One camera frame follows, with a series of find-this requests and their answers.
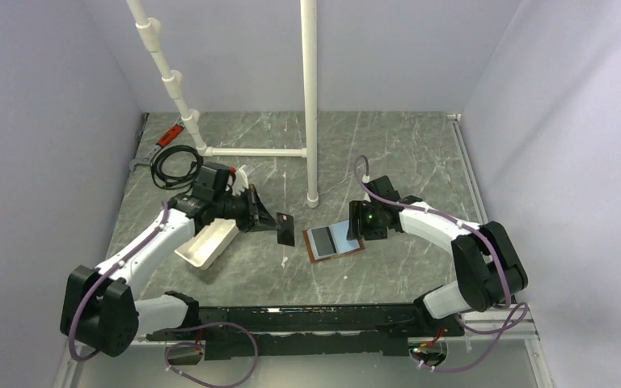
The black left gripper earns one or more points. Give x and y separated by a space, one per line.
257 217

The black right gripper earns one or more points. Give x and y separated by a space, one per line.
356 224

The light blue credit card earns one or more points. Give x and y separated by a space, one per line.
342 244

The brown leather card holder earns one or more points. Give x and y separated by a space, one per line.
310 247

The dark grey credit card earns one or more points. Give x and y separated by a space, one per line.
324 242

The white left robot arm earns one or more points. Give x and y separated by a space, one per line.
101 310

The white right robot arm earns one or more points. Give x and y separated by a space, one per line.
483 254

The white plastic tray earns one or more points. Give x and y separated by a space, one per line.
208 244

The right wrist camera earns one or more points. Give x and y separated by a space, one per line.
382 187

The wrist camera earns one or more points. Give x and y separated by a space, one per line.
216 180
382 187

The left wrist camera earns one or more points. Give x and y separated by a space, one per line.
216 180

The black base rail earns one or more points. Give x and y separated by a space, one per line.
390 329

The red handled pliers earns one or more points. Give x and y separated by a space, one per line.
169 136

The white PVC pipe frame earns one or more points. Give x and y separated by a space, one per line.
237 55

